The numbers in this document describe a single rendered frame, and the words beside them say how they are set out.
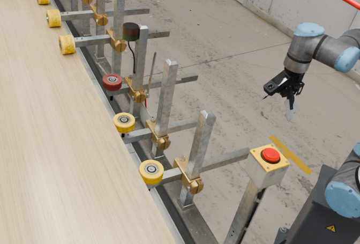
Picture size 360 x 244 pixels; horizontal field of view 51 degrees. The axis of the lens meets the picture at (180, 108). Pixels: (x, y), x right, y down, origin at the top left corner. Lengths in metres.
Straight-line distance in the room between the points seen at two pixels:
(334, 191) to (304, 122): 1.70
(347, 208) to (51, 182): 1.04
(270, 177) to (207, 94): 2.27
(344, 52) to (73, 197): 0.95
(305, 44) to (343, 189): 0.54
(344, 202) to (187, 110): 1.66
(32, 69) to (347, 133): 2.45
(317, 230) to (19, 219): 1.29
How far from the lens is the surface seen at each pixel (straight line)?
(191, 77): 1.74
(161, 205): 1.50
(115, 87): 1.56
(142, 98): 1.58
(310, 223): 1.87
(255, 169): 0.91
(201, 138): 1.13
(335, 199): 1.55
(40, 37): 1.86
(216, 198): 2.37
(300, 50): 1.36
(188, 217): 1.38
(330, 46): 1.33
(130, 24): 1.43
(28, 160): 1.27
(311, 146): 2.98
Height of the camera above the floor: 1.82
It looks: 39 degrees down
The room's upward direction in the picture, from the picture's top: 11 degrees clockwise
